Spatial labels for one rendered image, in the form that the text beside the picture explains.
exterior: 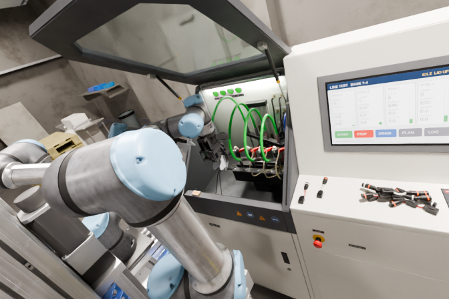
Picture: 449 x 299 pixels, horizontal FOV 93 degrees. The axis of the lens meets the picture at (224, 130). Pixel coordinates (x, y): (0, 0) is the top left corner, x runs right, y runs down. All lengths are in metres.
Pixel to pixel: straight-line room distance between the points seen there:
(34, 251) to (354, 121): 1.09
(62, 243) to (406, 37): 1.24
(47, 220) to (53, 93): 8.27
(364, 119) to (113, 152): 0.94
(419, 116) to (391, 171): 0.25
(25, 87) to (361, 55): 8.59
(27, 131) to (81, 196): 7.92
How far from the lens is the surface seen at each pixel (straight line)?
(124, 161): 0.32
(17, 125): 8.31
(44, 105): 8.85
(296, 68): 1.05
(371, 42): 1.02
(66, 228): 0.76
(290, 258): 1.42
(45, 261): 0.69
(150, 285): 0.71
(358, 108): 1.04
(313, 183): 1.15
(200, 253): 0.51
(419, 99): 1.05
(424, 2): 3.07
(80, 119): 6.06
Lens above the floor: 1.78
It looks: 25 degrees down
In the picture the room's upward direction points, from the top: 21 degrees counter-clockwise
